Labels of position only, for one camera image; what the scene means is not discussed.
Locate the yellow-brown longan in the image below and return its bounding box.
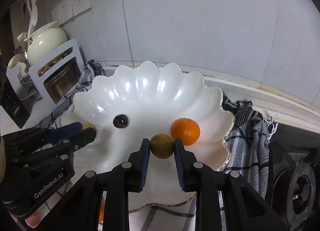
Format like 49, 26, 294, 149
150, 133, 174, 159

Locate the orange mandarin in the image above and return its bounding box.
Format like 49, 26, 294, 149
170, 118, 201, 146
99, 199, 105, 222

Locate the dark grape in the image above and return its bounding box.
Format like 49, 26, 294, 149
113, 114, 129, 129

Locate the checkered kitchen cloth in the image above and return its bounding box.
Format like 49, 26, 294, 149
37, 59, 278, 231

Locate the operator hand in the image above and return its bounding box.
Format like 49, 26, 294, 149
10, 209, 41, 229

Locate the steel pot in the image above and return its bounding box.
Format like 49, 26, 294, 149
44, 61, 81, 104

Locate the white scalloped bowl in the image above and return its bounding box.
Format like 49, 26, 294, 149
72, 60, 235, 213

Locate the black knife block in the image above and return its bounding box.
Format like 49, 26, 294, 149
1, 78, 30, 129

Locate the cream ceramic pot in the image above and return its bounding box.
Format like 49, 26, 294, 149
24, 21, 67, 66

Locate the gas stove burner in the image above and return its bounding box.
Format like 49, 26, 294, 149
265, 141, 319, 230

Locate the white hanging spoon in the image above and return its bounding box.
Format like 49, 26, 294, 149
27, 0, 38, 37

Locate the white rack frame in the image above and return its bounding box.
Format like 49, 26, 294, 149
29, 39, 85, 109

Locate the white wall socket panel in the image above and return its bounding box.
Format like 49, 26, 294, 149
51, 0, 92, 25

